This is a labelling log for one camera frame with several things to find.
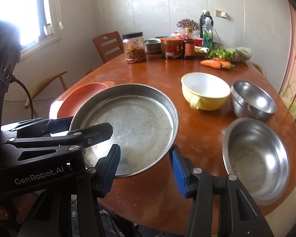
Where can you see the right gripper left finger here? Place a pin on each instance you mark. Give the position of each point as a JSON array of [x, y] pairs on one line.
[[94, 183]]

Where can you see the yellow bowl with handle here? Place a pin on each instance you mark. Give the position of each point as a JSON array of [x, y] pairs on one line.
[[204, 91]]

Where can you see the rear carrot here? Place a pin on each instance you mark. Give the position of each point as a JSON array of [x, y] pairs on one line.
[[224, 63]]

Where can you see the carrot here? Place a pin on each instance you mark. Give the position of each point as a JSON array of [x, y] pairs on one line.
[[224, 63], [211, 63]]

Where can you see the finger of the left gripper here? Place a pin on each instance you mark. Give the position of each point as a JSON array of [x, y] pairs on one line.
[[40, 127], [86, 136]]

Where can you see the clear green water bottle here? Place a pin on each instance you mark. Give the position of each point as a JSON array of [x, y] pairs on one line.
[[208, 34]]

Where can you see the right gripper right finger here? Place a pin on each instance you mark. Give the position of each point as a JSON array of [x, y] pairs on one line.
[[239, 215]]

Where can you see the red-labelled sauce jar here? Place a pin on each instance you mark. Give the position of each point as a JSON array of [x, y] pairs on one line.
[[171, 48]]

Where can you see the steel bowl at back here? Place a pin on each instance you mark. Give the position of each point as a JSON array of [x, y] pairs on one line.
[[152, 46]]

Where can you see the light wooden armchair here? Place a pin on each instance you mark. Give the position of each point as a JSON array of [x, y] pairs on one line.
[[42, 86]]

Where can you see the orange plastic plate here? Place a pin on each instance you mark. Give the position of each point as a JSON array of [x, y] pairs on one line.
[[78, 97]]

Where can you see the dried flower bunch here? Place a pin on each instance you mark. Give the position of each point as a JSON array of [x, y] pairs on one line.
[[184, 23]]

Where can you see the window with white frame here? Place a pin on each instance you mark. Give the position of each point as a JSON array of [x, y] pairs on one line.
[[38, 21]]

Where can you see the black thermos bottle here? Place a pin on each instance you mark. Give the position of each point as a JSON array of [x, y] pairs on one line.
[[205, 14]]

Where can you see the large steel bowl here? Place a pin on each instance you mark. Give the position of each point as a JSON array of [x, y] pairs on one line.
[[253, 152]]

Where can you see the bag of green vegetables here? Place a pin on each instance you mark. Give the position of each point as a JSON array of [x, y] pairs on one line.
[[239, 54]]

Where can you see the wall power socket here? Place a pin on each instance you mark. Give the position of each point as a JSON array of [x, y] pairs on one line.
[[221, 14]]

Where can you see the small steel bowl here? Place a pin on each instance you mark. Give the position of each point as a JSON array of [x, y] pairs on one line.
[[249, 100]]

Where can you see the front carrot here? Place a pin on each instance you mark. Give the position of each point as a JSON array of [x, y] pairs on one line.
[[211, 63]]

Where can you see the round metal pan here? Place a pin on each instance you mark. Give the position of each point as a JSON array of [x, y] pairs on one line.
[[145, 123]]

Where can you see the clear jar black lid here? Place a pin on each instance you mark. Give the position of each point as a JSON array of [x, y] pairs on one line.
[[134, 50]]

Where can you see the dark sauce bottle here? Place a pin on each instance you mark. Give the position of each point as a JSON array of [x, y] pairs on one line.
[[188, 44]]

